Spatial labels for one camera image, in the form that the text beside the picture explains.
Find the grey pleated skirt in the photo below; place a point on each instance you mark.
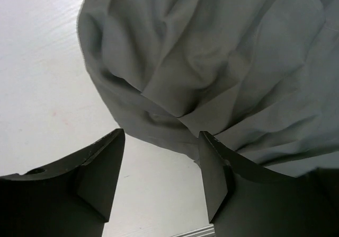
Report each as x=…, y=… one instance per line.
x=259, y=75

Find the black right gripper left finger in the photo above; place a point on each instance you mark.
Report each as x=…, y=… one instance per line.
x=70, y=197

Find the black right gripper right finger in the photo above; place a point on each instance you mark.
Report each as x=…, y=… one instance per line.
x=246, y=199

